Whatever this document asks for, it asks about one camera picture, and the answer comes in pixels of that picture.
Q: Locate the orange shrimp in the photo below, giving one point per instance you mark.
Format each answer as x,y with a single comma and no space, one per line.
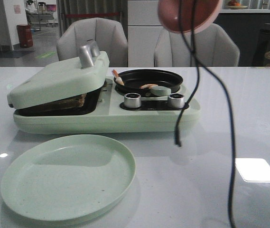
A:
148,86
118,79

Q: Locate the bread slice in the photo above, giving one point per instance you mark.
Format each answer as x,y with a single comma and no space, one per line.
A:
67,103

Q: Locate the breakfast maker hinged lid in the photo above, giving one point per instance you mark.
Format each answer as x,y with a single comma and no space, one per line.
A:
60,80

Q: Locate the pink bowl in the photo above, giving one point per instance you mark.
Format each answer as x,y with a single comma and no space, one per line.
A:
184,16

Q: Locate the green breakfast maker base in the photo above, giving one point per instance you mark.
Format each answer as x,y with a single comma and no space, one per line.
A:
108,117

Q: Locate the left silver control knob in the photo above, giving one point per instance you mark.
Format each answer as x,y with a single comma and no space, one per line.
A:
132,100

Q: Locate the silver control knob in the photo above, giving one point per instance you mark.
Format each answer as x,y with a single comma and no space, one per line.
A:
132,100
176,101

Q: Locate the black round frying pan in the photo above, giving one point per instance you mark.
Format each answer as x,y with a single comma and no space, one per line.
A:
168,82

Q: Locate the right silver control knob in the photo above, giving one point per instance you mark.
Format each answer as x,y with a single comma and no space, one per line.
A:
176,101

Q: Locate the left grey upholstered chair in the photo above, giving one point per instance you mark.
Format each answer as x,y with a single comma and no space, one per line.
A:
108,34

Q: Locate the grey upholstered chair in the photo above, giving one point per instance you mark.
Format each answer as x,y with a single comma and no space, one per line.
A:
108,34
214,48

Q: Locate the white refrigerator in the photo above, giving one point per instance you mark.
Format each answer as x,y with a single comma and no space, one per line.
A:
144,28

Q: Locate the light green round plate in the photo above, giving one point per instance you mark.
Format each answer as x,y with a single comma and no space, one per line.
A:
69,180

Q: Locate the right grey upholstered chair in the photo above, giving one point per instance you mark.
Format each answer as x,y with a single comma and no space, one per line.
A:
214,48

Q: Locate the red trash bin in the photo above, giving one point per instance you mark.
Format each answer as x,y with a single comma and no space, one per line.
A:
25,35

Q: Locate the fruit plate on counter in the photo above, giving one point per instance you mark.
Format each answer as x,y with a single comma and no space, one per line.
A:
233,5

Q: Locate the dark kitchen counter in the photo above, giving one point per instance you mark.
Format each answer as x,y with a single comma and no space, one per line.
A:
250,31

